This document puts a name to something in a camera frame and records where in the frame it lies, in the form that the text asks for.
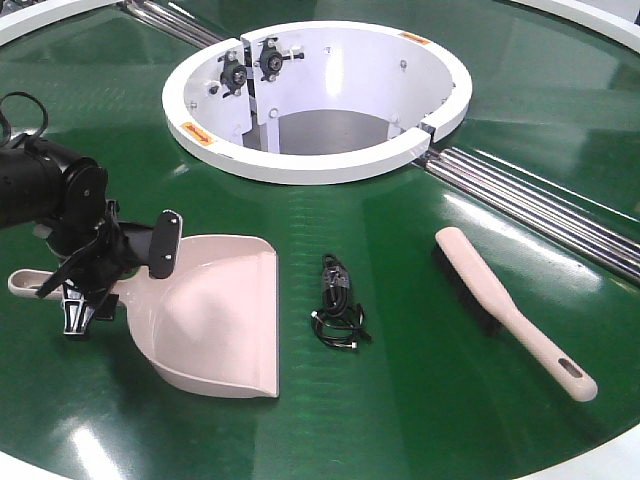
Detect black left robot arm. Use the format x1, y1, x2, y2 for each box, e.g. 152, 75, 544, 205
1, 116, 153, 338

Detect white inner conveyor ring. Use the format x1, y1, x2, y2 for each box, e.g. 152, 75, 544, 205
161, 20, 474, 186

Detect black cable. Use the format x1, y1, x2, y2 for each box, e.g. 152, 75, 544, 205
309, 252, 373, 350

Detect beige hand brush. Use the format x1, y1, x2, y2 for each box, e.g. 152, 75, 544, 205
435, 226, 598, 402

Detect black bearing mount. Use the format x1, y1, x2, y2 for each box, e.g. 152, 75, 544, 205
219, 50, 248, 98
257, 37, 305, 82

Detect left black bearing mount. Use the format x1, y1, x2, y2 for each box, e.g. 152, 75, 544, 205
219, 50, 248, 98

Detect chrome conveyor rollers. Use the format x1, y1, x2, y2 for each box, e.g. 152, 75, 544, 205
118, 1, 226, 49
414, 147, 639, 285

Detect white outer conveyor rim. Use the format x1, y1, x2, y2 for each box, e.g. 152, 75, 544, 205
1, 0, 639, 53

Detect beige plastic dustpan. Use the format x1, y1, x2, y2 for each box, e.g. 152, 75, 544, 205
7, 233, 280, 400

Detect far chrome conveyor rollers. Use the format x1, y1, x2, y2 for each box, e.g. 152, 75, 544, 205
118, 1, 226, 49

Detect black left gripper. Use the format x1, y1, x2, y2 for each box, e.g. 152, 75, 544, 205
36, 200, 154, 339

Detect right black bearing mount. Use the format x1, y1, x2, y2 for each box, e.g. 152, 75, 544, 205
257, 37, 305, 82

